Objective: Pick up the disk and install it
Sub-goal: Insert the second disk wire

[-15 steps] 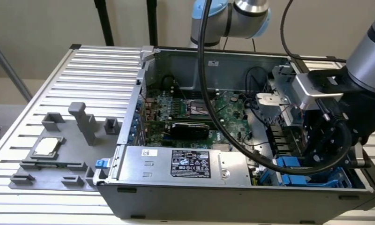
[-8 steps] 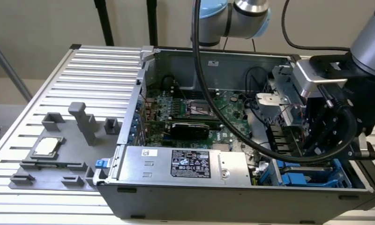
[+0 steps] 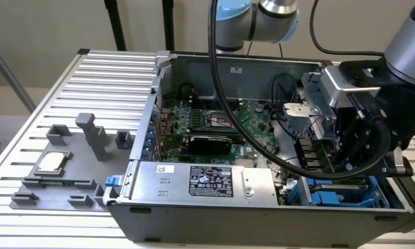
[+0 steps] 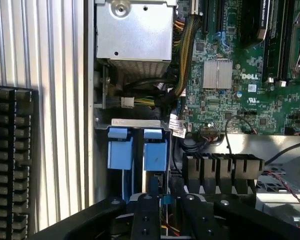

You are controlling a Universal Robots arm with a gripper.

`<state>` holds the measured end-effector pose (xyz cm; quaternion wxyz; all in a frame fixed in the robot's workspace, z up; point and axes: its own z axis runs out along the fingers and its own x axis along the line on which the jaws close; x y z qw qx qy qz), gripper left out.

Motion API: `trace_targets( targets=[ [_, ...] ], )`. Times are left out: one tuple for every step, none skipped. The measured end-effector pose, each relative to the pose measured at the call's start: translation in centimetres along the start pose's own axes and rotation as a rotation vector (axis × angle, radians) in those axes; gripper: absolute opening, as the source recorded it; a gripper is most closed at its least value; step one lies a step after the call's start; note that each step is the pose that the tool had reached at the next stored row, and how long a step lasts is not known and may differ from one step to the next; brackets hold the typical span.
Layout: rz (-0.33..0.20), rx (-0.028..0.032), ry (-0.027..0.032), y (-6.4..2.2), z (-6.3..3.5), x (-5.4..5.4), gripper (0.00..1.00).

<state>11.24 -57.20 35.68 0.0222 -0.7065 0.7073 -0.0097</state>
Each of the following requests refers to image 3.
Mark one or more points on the black graphics card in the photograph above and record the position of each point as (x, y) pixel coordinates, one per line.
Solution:
(208, 145)

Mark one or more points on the silver CPU chip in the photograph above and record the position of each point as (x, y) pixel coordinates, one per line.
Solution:
(53, 162)

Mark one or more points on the black RAM slot bank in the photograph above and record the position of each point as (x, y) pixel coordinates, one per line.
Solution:
(213, 131)
(206, 103)

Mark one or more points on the blue bay connector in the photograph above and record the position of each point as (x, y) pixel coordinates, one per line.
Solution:
(324, 199)

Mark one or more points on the CPU socket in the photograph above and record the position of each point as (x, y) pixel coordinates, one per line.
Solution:
(210, 119)

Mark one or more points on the black air duct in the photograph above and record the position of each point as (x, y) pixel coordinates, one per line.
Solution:
(311, 153)

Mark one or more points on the silver power supply unit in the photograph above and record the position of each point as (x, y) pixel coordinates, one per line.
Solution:
(178, 184)

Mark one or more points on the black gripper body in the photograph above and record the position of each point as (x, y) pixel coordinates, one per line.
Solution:
(407, 111)

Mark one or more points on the green RAM stick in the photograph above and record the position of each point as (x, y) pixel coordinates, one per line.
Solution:
(65, 181)

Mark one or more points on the grey metal pole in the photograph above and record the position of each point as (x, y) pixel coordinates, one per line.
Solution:
(9, 75)

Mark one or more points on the green motherboard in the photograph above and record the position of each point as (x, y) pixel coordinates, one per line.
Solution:
(259, 129)

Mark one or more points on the silver metal drive cage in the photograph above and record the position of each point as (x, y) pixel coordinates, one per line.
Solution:
(311, 103)

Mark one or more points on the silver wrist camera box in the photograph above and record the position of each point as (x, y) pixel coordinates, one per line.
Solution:
(339, 85)

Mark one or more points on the grey and blue disk bay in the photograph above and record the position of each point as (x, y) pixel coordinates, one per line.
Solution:
(376, 198)

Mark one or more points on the black open PC case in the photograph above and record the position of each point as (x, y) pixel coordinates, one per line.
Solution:
(228, 223)

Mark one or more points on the black stand leg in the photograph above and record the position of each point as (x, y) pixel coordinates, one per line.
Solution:
(168, 26)
(114, 26)

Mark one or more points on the blue case latch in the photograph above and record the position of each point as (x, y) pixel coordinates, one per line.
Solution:
(110, 181)

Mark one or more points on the grey parts rack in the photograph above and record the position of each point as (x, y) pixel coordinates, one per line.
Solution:
(76, 181)

